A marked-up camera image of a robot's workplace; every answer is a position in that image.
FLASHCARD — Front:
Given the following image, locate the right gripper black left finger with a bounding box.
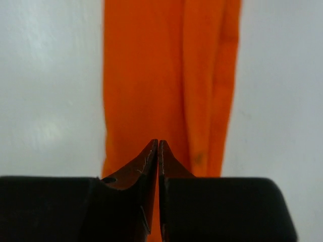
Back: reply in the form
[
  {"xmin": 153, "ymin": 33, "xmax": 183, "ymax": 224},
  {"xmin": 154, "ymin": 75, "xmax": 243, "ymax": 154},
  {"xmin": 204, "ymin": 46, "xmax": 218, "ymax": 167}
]
[{"xmin": 1, "ymin": 140, "xmax": 158, "ymax": 241}]

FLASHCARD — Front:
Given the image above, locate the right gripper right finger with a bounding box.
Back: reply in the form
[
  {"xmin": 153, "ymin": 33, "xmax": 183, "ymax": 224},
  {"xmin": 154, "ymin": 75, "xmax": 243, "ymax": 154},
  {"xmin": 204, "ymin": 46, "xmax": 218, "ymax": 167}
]
[{"xmin": 158, "ymin": 140, "xmax": 298, "ymax": 241}]

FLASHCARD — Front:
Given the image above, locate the orange t-shirt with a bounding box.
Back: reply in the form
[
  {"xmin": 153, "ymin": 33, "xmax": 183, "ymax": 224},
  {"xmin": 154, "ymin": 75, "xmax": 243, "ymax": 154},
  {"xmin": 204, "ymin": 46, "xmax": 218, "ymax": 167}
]
[{"xmin": 100, "ymin": 0, "xmax": 243, "ymax": 242}]

